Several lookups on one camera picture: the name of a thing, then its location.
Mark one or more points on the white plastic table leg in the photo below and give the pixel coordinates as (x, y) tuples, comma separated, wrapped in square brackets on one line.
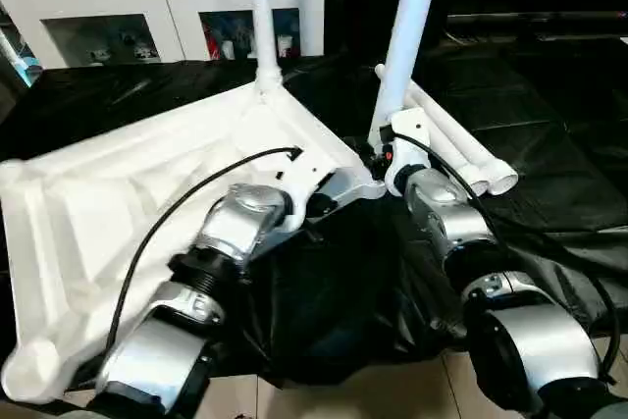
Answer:
[(471, 139), (407, 36), (456, 154), (262, 12)]

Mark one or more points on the white plastic table top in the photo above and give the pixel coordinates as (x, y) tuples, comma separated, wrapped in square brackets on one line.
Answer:
[(122, 218)]

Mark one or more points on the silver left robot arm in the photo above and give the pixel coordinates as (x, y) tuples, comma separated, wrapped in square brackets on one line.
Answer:
[(196, 291)]

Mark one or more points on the black work surface mat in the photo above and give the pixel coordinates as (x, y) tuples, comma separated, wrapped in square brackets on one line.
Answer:
[(333, 301)]

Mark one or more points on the red item in cabinet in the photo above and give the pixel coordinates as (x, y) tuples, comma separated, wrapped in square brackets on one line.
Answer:
[(214, 43)]

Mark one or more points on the white figurine in cabinet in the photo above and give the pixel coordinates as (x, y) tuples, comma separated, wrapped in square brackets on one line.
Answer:
[(98, 57)]

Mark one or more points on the white teal patterned roll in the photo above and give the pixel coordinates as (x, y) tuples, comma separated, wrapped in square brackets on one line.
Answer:
[(27, 66)]

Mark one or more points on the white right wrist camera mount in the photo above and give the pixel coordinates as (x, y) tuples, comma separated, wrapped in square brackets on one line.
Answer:
[(409, 144)]

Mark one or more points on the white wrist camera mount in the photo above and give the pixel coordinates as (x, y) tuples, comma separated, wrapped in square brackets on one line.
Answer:
[(304, 173), (409, 144)]

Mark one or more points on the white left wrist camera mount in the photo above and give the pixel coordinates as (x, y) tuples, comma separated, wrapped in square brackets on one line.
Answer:
[(304, 173)]

